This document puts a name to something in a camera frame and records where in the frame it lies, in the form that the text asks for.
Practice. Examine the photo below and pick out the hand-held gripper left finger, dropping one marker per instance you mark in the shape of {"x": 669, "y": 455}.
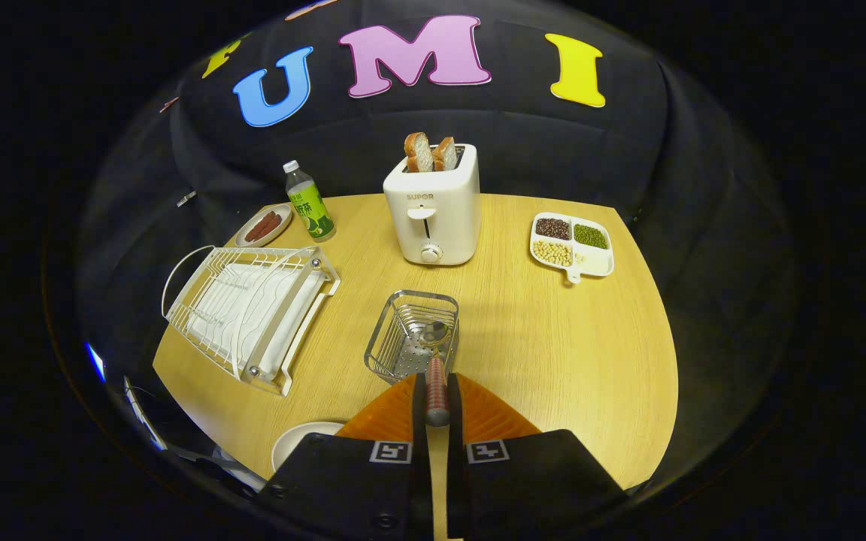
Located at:
{"x": 419, "y": 488}

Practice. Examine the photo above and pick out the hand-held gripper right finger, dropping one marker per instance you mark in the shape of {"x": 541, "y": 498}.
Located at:
{"x": 455, "y": 488}

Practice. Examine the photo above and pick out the beige round plate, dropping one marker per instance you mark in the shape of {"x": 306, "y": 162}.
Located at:
{"x": 298, "y": 443}

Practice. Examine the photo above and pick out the white divided bean dish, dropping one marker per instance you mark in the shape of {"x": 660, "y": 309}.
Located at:
{"x": 598, "y": 263}

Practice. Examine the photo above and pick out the small beige sausage plate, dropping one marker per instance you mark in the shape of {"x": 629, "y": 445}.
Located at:
{"x": 287, "y": 218}

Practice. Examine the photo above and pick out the pile of yellow soybeans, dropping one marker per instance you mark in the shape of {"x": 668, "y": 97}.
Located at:
{"x": 553, "y": 253}

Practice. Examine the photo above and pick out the white toaster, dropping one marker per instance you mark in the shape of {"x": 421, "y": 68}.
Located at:
{"x": 440, "y": 218}

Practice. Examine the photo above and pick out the pile of dark red beans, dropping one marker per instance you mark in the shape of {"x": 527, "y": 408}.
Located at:
{"x": 553, "y": 228}

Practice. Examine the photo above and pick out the pile of green beans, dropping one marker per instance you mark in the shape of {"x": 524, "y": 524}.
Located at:
{"x": 591, "y": 236}

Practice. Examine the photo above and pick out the green label drink bottle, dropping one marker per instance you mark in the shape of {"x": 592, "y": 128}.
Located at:
{"x": 311, "y": 210}

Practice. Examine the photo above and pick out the red sausage piece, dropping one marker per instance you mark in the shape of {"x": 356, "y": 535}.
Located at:
{"x": 271, "y": 225}
{"x": 256, "y": 228}

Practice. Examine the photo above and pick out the toasted bread slice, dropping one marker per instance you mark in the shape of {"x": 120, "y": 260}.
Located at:
{"x": 446, "y": 155}
{"x": 418, "y": 154}

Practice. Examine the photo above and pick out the black backdrop cloth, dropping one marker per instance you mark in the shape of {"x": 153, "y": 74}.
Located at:
{"x": 553, "y": 150}

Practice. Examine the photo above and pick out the small white tag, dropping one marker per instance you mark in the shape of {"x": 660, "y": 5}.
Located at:
{"x": 186, "y": 198}

